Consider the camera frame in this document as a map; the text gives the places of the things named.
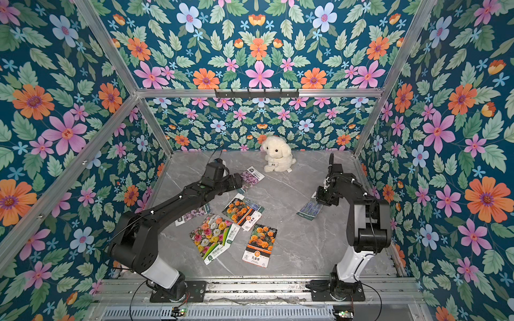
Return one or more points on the lavender seed packet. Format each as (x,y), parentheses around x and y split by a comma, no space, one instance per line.
(310,210)
(251,203)

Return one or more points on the black hook rail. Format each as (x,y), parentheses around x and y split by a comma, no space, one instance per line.
(250,94)

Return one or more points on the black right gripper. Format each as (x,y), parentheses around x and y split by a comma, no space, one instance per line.
(323,194)

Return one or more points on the marigold seed packet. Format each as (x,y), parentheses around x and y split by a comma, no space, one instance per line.
(241,214)
(260,245)

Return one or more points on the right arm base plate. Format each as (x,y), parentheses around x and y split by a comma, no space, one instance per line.
(336,291)

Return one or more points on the white plush dog toy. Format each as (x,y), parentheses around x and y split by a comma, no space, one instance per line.
(279,155)

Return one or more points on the pink flowers seed packet left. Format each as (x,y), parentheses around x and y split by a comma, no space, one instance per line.
(202,211)

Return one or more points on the mixed flowers seed packet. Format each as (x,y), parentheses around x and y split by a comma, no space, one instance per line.
(214,236)

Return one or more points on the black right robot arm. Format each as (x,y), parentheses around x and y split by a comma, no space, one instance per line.
(367,231)

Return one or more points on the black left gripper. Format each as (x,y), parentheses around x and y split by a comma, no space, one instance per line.
(231,179)

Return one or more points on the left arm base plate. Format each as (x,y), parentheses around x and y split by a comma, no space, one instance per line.
(190,291)

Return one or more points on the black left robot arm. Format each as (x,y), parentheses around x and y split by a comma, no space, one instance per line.
(135,243)

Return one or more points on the aluminium front rail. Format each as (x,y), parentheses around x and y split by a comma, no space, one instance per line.
(292,290)

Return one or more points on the pink cosmos seed packet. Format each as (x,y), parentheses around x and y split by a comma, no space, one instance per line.
(250,177)

